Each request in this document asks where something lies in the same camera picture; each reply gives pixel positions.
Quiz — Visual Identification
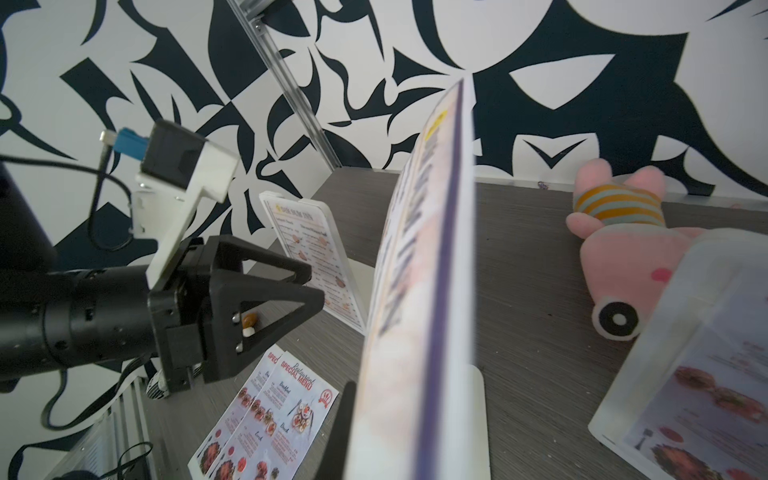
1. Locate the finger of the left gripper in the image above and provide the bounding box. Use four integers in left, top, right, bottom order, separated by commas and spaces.
202, 281, 324, 383
200, 235, 312, 285

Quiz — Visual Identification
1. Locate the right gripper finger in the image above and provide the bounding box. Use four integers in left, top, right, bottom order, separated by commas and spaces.
314, 381, 357, 480

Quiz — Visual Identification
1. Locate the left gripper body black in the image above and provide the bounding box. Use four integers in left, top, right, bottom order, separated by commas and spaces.
1, 239, 203, 393

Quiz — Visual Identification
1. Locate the pink special menu sheet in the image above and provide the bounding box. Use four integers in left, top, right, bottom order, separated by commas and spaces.
202, 351, 338, 479

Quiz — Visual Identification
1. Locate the dim sum menu sheet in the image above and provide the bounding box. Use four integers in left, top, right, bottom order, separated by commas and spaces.
266, 200, 366, 328

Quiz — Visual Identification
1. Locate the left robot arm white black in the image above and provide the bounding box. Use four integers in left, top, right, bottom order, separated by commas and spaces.
1, 173, 324, 393

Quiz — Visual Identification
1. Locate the pink striped plush toy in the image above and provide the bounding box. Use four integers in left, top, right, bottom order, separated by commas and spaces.
566, 158, 706, 341

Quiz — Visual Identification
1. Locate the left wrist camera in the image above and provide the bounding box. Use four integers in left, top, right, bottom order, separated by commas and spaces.
100, 119, 240, 288

